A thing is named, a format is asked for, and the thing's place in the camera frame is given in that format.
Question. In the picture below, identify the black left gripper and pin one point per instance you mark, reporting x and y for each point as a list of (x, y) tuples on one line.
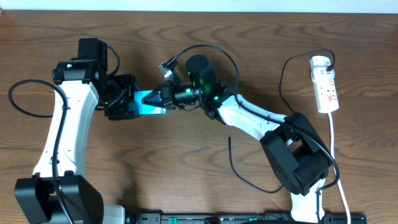
[(125, 97)]

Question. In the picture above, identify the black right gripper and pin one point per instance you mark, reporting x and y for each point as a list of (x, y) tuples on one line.
[(166, 95)]

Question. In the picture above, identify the blue Galaxy smartphone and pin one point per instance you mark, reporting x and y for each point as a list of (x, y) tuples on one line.
[(143, 109)]

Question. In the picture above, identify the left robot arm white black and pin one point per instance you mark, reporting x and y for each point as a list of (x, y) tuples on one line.
[(58, 191)]

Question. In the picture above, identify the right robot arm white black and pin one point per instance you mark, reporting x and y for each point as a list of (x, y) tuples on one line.
[(298, 157)]

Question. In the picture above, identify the white USB charger adapter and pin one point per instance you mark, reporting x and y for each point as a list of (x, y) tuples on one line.
[(321, 61)]

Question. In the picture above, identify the white power strip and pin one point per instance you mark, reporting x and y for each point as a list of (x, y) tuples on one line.
[(325, 90)]

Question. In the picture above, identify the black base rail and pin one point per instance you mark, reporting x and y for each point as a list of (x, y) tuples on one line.
[(229, 218)]

